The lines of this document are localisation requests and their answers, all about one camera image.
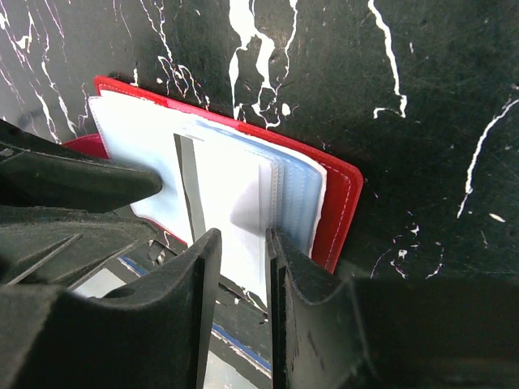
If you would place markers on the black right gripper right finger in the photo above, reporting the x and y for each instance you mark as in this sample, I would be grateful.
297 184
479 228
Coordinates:
376 333

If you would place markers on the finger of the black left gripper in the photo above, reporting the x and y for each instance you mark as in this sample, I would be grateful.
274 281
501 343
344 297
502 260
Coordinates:
47 245
36 172

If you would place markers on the red leather card holder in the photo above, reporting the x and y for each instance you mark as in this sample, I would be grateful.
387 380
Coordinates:
313 197

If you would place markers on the white magnetic stripe card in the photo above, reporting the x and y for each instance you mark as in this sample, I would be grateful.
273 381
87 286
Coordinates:
230 190

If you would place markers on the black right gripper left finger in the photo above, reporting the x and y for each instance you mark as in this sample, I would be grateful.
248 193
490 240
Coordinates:
151 333

